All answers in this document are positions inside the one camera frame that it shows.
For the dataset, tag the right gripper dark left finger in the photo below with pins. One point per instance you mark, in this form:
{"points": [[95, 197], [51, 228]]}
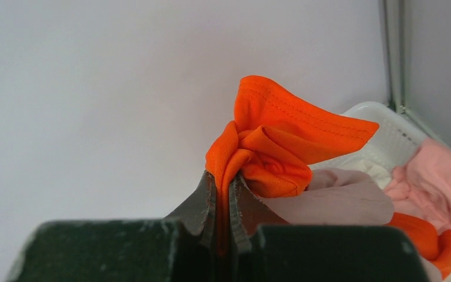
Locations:
{"points": [[178, 247]]}

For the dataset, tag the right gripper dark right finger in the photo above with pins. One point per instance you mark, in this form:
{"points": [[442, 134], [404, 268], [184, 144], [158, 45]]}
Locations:
{"points": [[265, 247]]}

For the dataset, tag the beige pink printed t-shirt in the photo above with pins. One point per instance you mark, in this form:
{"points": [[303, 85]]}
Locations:
{"points": [[336, 197]]}

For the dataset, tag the orange t-shirt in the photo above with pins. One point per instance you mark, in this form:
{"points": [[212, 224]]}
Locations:
{"points": [[272, 141]]}

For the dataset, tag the white garment in basket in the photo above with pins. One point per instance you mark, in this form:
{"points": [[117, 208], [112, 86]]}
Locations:
{"points": [[381, 176]]}

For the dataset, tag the white plastic laundry basket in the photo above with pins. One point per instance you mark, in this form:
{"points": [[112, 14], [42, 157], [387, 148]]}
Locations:
{"points": [[395, 142]]}

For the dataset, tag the light pink t-shirt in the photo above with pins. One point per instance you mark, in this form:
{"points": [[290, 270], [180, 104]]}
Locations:
{"points": [[422, 187]]}

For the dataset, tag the right corner aluminium post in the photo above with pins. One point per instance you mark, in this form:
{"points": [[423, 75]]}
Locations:
{"points": [[397, 23]]}

